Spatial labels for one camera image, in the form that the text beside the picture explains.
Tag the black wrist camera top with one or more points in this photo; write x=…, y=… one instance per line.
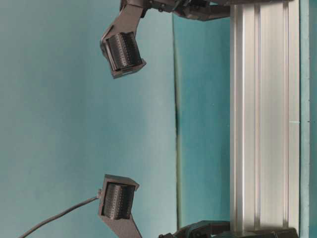
x=118, y=44

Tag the black bottom gripper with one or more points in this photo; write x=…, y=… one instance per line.
x=207, y=229

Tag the black wrist camera bottom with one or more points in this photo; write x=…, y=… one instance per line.
x=116, y=204

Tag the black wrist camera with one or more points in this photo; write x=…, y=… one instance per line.
x=116, y=204
x=118, y=44

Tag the teal table mat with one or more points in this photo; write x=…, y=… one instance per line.
x=202, y=79

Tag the silver aluminium extrusion rail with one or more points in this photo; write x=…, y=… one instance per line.
x=264, y=115

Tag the black top gripper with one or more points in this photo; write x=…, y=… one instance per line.
x=189, y=9

